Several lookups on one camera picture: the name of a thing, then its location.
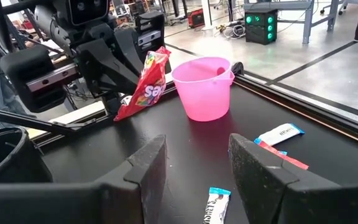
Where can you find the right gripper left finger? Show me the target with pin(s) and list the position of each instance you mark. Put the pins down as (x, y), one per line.
(138, 193)

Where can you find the red Skittles candy pack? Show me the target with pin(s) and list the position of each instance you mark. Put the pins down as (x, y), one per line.
(286, 157)
(148, 90)

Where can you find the grey metal table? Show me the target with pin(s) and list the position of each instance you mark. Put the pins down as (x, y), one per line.
(308, 18)

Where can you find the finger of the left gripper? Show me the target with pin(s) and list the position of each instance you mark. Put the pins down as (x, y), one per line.
(130, 46)
(107, 71)

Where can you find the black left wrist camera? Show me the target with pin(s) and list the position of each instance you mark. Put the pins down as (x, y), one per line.
(89, 9)

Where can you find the green-lit computer tower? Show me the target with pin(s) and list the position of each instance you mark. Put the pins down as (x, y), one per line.
(259, 26)

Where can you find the white blue chocolate bar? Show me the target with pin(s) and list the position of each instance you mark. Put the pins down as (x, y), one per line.
(216, 208)
(280, 133)
(283, 152)

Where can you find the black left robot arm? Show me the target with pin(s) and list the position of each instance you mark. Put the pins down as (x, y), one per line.
(51, 28)

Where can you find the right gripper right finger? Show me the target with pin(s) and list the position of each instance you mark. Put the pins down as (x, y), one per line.
(259, 180)

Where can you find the red box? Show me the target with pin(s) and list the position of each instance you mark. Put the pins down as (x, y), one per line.
(196, 18)

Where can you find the black plastic bucket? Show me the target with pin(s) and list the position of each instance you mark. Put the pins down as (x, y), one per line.
(8, 155)

